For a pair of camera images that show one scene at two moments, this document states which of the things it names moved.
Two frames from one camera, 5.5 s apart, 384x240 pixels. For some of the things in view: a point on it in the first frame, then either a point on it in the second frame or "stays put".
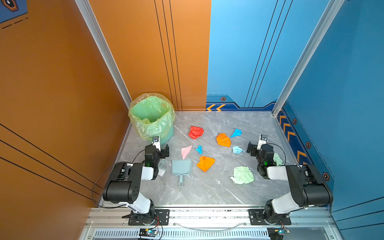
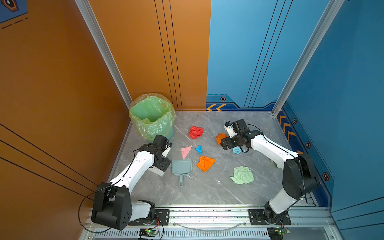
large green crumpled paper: x=242 y=174 stays put
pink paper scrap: x=185 y=151 stays put
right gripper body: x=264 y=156 → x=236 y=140
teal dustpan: x=181 y=167 stays put
